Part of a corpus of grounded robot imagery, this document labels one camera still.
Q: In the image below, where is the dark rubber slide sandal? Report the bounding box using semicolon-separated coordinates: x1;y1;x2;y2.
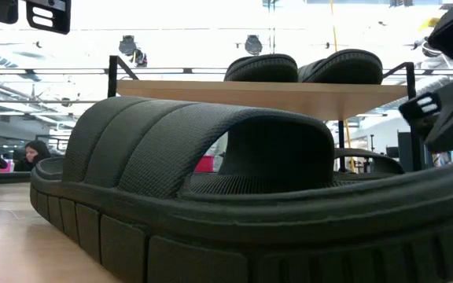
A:
333;147;406;177
29;95;453;283
223;53;300;83
297;48;385;85

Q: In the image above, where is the dark cabinet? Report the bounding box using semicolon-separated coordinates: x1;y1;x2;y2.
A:
397;131;424;172

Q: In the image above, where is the person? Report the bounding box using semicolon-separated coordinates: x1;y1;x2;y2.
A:
13;139;53;173

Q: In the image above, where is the dark hanging pole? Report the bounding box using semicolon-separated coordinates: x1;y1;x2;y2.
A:
268;0;277;55

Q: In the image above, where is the red plastic bin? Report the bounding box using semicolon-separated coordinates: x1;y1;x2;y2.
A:
193;155;215;174

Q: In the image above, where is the wooden shelf with black frame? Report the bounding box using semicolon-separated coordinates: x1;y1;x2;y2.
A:
107;54;424;173

